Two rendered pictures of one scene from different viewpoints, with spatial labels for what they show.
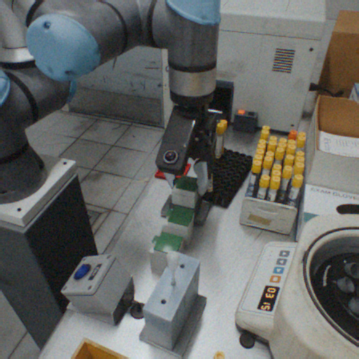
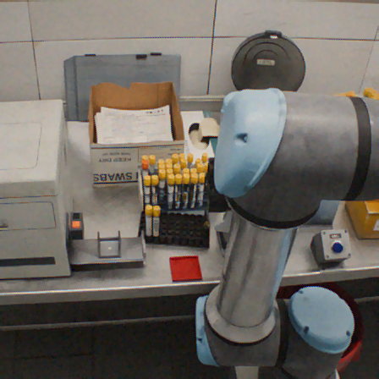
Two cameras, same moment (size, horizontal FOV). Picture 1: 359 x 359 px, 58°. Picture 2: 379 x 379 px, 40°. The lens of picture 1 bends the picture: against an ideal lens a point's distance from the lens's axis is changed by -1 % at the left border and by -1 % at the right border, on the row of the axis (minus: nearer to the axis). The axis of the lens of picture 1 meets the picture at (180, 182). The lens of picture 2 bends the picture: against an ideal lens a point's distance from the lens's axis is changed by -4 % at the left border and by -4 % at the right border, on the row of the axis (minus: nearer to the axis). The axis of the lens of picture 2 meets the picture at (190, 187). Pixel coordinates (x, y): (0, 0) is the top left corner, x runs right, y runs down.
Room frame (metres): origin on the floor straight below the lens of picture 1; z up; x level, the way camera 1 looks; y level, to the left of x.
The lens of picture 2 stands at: (1.00, 0.68, 1.83)
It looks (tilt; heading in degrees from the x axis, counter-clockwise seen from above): 42 degrees down; 240
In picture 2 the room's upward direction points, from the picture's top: 5 degrees clockwise
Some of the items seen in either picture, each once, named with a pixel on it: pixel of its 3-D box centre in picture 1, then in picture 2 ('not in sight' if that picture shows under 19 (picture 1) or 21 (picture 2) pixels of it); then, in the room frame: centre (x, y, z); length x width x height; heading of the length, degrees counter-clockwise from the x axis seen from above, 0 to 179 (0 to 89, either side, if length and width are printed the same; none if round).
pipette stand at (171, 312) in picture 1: (173, 302); (315, 207); (0.25, 0.01, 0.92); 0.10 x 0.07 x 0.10; 156
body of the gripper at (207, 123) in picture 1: (191, 120); (227, 182); (0.51, -0.02, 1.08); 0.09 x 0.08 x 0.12; 161
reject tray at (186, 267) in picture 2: (173, 170); (185, 268); (0.62, 0.02, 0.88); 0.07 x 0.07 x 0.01; 71
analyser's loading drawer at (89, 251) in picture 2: (211, 118); (99, 248); (0.79, -0.08, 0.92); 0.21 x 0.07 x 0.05; 161
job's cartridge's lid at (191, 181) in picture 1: (186, 183); not in sight; (0.48, -0.01, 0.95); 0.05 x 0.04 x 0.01; 71
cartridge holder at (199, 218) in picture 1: (185, 205); (230, 238); (0.48, -0.01, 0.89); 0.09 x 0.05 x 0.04; 71
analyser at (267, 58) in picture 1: (261, 59); (10, 189); (0.94, -0.23, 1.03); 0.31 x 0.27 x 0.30; 161
